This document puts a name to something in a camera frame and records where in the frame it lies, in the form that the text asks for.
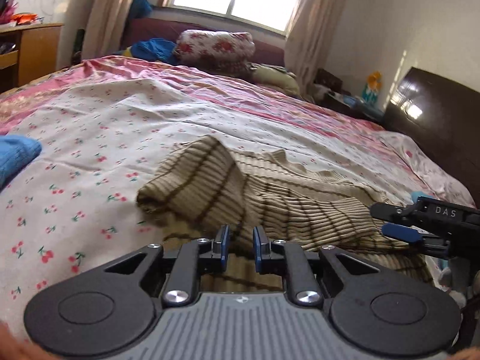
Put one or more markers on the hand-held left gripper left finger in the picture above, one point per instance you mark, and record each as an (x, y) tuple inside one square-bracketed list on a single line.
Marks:
[(224, 243)]

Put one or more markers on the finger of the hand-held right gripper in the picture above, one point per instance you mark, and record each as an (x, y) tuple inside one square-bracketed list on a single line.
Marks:
[(403, 232), (392, 212)]

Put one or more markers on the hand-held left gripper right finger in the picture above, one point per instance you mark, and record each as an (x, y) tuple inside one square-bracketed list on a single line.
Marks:
[(258, 245)]

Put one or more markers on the beige striped knit sweater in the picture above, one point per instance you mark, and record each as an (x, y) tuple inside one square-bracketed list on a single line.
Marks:
[(262, 195)]

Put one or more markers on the light blue garment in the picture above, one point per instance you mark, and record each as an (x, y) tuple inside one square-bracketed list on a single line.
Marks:
[(422, 195)]

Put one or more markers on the dark wooden headboard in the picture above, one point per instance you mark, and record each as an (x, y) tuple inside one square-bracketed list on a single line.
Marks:
[(438, 131)]

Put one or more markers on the dark nightstand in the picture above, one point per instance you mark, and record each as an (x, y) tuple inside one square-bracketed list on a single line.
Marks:
[(337, 101)]

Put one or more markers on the pink patterned bed cover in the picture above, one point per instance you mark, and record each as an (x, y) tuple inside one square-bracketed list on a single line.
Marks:
[(225, 90)]

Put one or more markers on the olive pillow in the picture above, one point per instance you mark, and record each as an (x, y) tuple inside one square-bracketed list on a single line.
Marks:
[(275, 80)]

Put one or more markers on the floral pillow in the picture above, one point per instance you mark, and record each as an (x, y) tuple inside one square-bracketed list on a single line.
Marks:
[(215, 47)]

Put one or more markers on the beige curtain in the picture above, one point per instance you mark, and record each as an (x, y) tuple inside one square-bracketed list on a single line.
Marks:
[(315, 26), (108, 11)]

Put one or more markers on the crumpled blue cloth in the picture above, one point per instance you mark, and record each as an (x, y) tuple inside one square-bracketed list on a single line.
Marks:
[(153, 50)]

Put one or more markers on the blue knit garment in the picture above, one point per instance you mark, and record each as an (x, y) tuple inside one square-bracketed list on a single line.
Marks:
[(17, 157)]

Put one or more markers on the maroon sofa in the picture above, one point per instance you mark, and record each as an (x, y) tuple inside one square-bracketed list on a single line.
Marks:
[(150, 30)]

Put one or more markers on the blue bag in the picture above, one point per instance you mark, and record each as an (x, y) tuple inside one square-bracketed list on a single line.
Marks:
[(141, 5)]

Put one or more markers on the wooden side cabinet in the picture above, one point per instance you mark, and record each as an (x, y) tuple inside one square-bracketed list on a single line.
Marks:
[(41, 48)]

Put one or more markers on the orange toy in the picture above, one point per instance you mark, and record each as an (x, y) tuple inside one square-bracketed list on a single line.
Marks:
[(24, 18)]

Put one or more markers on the pink bag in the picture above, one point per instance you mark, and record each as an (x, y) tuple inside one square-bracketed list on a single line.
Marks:
[(8, 9)]

